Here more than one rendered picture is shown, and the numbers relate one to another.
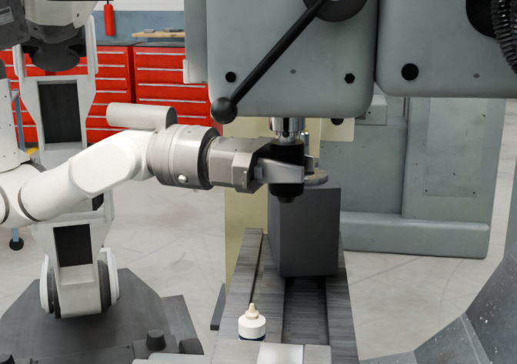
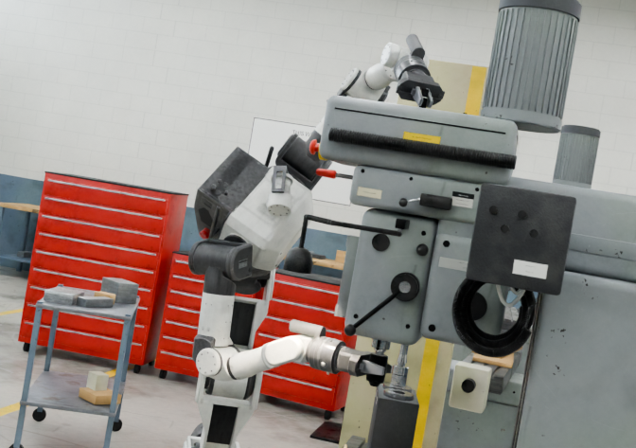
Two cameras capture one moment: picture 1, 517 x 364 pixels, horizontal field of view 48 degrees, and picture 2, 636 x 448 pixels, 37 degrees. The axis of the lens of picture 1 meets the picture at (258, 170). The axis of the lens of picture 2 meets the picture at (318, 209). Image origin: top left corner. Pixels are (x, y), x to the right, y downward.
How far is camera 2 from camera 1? 1.70 m
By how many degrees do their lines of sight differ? 17
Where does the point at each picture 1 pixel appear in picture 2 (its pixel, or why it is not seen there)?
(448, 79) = (448, 333)
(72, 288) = not seen: outside the picture
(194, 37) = (343, 295)
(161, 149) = (315, 347)
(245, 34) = (365, 298)
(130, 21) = not seen: hidden behind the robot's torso
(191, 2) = (344, 278)
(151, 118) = (313, 331)
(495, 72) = not seen: hidden behind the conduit
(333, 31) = (403, 305)
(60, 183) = (255, 357)
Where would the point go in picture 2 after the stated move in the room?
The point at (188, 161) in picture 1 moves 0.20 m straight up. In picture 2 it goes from (327, 355) to (341, 278)
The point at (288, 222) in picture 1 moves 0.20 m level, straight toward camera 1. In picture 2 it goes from (379, 421) to (371, 436)
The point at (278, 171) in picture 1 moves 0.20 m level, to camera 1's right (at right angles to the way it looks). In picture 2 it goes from (371, 367) to (450, 383)
